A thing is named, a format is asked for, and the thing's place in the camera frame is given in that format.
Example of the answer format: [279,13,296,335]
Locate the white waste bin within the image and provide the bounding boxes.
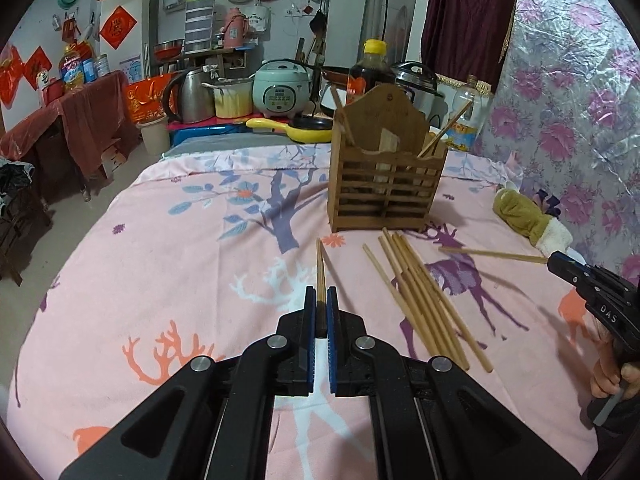
[140,114,171,156]

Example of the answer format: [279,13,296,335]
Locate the dark clothes heap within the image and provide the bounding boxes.
[0,157,36,196]

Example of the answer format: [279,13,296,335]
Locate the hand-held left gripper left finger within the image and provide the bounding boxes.
[59,286,317,480]

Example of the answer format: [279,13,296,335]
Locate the brown frying pan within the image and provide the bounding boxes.
[320,65,358,86]

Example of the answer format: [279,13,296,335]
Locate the pale green rice cooker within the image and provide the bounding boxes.
[251,58,313,120]

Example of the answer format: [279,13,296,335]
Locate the bunch of wooden chopsticks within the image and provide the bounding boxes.
[362,227,494,373]

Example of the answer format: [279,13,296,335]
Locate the clear cooking oil bottle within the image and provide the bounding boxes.
[446,75,488,152]

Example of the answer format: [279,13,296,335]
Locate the olive plush mitten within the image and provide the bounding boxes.
[492,182,573,256]

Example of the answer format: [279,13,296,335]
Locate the pink printed bedsheet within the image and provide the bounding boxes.
[7,142,601,480]

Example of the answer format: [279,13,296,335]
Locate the light bamboo chopstick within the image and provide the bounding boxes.
[315,238,328,337]
[438,246,549,265]
[419,101,473,157]

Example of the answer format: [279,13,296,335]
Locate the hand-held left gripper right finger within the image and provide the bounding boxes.
[327,287,583,480]

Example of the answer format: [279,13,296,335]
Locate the red steel basin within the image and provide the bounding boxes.
[153,39,185,61]

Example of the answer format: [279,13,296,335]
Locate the white refrigerator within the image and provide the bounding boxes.
[97,0,163,86]

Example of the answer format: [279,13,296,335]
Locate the dark red curtain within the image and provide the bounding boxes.
[421,0,521,95]

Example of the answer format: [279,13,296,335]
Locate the red cloth covered table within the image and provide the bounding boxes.
[0,70,141,201]

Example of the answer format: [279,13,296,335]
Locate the white printed bag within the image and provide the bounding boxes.
[247,2,272,43]

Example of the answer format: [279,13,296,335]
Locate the floral plastic sheet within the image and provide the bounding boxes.
[475,0,640,281]

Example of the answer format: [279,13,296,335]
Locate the pink thermos flask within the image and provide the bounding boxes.
[222,6,249,50]

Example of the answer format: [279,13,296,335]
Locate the steel electric kettle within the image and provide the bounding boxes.
[163,66,217,124]

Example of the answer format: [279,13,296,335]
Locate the person's right hand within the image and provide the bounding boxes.
[589,337,640,401]

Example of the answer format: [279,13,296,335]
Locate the yellow steel pot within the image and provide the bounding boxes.
[202,77,255,120]

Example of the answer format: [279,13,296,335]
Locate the dark soy sauce bottle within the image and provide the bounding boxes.
[346,39,398,108]

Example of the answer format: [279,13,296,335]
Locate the wooden slatted chopstick holder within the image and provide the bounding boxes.
[326,82,449,233]

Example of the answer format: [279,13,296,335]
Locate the yellow frying pan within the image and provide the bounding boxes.
[245,116,335,144]

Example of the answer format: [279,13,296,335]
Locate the striped stacked lunch container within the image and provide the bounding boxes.
[184,0,217,53]

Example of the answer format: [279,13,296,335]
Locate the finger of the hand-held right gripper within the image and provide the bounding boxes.
[546,252,594,287]

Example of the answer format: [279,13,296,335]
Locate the red diamond paper poster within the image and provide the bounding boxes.
[99,5,138,51]

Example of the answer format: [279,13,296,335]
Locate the blue plastic crate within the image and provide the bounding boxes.
[167,125,251,147]

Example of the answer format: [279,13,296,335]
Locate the red paper wall decoration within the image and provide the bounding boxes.
[0,45,23,108]
[25,46,53,88]

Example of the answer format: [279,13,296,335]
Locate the yellow cooking oil jug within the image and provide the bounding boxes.
[59,42,97,92]

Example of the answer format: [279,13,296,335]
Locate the steel pressure cooker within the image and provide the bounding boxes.
[390,61,447,128]

